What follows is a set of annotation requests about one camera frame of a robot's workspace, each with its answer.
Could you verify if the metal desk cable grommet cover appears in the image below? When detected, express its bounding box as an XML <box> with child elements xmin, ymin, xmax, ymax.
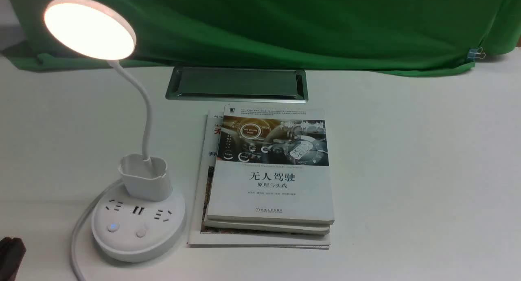
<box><xmin>165</xmin><ymin>66</ymin><xmax>309</xmax><ymax>103</ymax></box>

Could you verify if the white desk lamp with socket base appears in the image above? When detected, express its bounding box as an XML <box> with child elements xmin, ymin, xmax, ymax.
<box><xmin>44</xmin><ymin>0</ymin><xmax>186</xmax><ymax>265</ymax></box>

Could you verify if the bottom large thin book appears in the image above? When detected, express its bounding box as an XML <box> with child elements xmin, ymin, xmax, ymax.
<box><xmin>188</xmin><ymin>111</ymin><xmax>331</xmax><ymax>250</ymax></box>

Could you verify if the middle white book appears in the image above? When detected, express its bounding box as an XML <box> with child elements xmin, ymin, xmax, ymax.
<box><xmin>203</xmin><ymin>165</ymin><xmax>331</xmax><ymax>235</ymax></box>

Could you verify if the blue binder clip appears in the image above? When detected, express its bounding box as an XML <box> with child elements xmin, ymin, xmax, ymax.
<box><xmin>466</xmin><ymin>47</ymin><xmax>487</xmax><ymax>61</ymax></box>

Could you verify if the white lamp power cable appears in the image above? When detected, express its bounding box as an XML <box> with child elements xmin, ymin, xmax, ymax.
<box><xmin>70</xmin><ymin>178</ymin><xmax>124</xmax><ymax>281</ymax></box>

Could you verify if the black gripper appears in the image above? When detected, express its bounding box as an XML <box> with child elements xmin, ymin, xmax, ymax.
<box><xmin>0</xmin><ymin>237</ymin><xmax>26</xmax><ymax>281</ymax></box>

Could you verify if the top white self-driving book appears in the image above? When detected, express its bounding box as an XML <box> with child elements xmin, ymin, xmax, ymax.
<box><xmin>206</xmin><ymin>104</ymin><xmax>335</xmax><ymax>225</ymax></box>

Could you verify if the green backdrop cloth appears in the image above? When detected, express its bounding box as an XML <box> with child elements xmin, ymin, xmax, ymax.
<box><xmin>1</xmin><ymin>0</ymin><xmax>520</xmax><ymax>77</ymax></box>

